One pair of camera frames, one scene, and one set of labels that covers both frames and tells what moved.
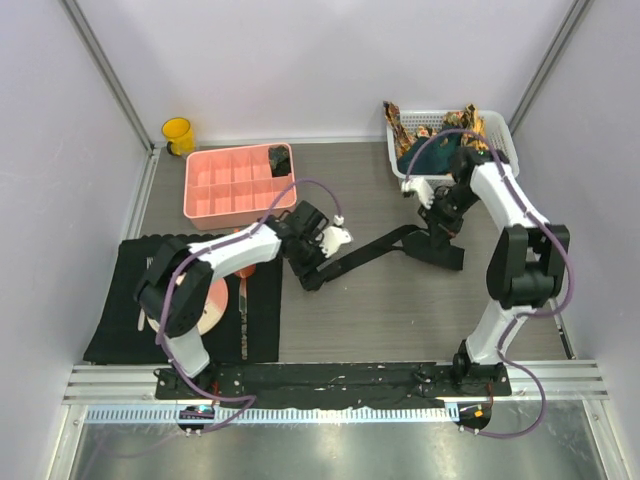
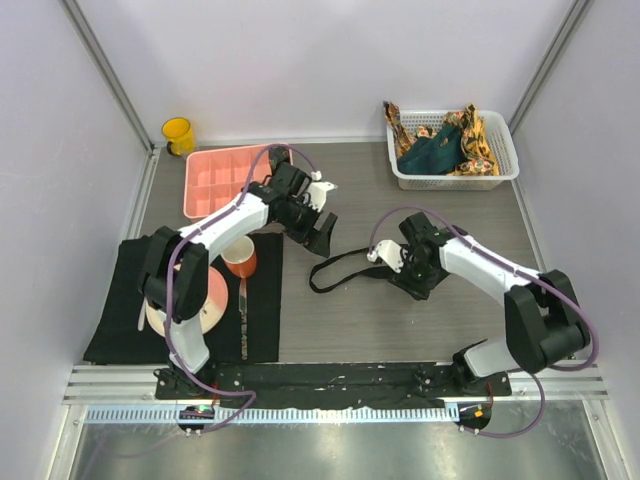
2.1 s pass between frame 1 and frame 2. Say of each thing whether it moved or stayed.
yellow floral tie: stayed
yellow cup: stayed
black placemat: stayed
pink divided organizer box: stayed
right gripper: moved
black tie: moved
